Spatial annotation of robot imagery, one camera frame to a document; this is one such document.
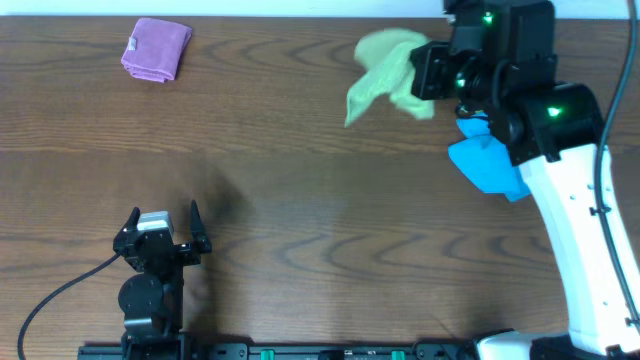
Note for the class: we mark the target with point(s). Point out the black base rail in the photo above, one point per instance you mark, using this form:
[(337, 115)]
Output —
[(239, 351)]

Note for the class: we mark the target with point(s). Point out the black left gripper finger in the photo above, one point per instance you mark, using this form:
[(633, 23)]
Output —
[(197, 229), (132, 221)]

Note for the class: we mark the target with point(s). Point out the folded purple cloth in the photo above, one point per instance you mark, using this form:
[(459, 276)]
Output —
[(154, 49)]

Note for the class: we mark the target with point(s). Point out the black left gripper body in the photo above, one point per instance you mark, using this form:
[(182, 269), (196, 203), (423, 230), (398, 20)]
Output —
[(189, 255)]

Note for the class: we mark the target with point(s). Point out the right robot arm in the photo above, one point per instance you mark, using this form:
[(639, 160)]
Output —
[(500, 60)]

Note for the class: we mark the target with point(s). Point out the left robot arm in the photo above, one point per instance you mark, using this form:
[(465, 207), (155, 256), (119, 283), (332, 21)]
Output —
[(152, 299)]

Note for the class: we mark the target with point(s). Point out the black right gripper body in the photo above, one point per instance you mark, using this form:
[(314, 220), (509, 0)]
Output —
[(439, 75)]

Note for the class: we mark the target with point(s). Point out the blue microfiber cloth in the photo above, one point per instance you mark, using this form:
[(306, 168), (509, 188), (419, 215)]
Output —
[(485, 161)]

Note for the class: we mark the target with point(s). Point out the green microfiber cloth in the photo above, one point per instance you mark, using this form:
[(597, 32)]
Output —
[(385, 56)]

